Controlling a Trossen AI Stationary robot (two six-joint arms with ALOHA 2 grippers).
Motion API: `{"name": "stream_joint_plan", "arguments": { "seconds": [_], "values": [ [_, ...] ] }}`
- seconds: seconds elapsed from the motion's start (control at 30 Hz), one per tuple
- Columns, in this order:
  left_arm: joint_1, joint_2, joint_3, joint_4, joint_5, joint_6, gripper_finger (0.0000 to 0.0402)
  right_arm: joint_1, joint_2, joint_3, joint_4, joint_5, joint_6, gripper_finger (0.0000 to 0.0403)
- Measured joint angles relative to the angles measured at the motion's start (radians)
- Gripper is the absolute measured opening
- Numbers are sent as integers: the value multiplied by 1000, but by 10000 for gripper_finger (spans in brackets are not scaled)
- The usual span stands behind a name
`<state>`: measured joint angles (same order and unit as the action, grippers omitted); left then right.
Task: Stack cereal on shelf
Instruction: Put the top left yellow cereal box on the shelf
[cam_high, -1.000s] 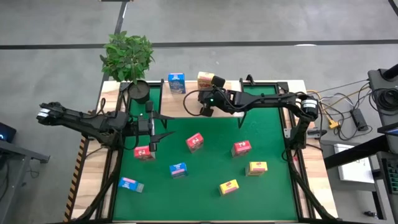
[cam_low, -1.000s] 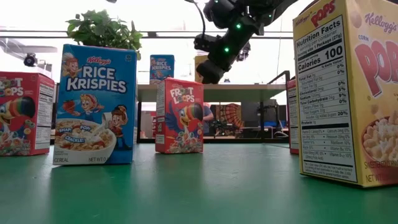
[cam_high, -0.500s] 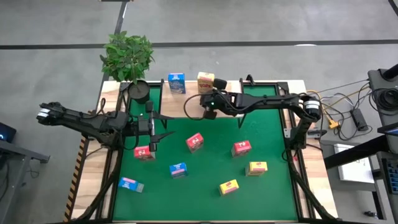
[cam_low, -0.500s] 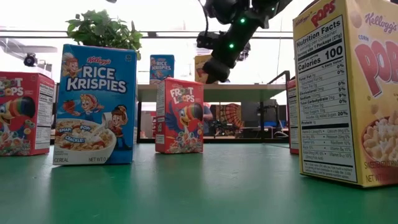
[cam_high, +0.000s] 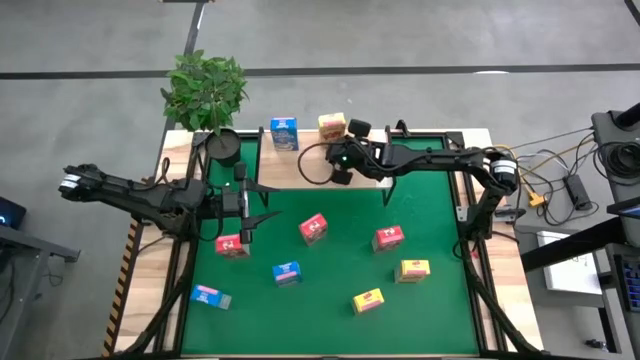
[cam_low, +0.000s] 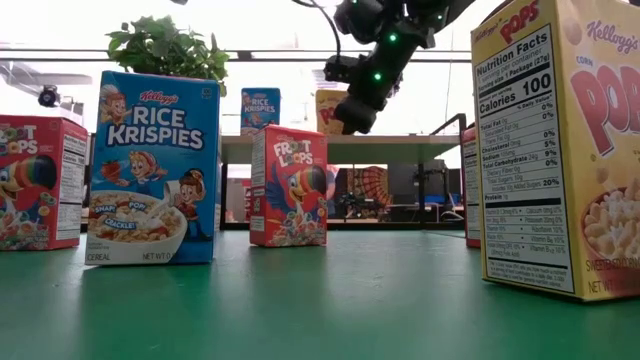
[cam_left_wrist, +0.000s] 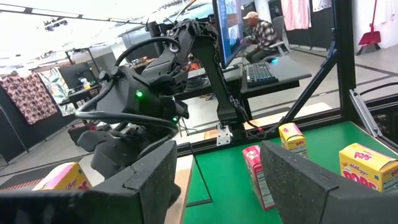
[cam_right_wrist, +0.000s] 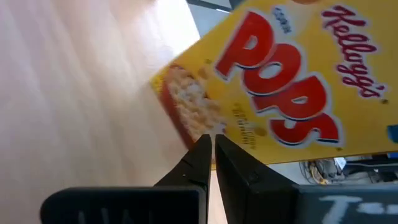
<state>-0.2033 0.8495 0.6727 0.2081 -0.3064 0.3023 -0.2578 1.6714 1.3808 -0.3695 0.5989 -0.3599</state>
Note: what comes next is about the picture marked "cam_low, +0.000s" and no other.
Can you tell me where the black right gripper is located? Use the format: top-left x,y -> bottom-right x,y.
333,93 -> 387,136

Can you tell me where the yellow Corn Pops cereal box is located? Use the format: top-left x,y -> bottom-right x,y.
315,88 -> 351,136
470,0 -> 640,304

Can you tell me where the red Froot Loops cereal box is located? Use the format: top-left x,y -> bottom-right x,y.
249,124 -> 329,249
0,114 -> 90,252
459,125 -> 482,250

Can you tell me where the orange and black patterned cloth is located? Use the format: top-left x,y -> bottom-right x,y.
344,166 -> 391,207

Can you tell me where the grey cabinet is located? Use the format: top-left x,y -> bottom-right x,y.
387,159 -> 449,221

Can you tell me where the green plant in black pot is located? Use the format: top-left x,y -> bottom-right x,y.
105,14 -> 231,97

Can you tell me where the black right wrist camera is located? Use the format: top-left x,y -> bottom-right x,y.
323,53 -> 362,84

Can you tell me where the black camera cable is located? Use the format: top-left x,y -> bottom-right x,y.
292,0 -> 344,61

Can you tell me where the black overhead light rail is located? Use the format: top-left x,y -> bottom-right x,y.
0,48 -> 471,63

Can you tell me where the black round ceiling camera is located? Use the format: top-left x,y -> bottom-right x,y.
37,84 -> 61,109

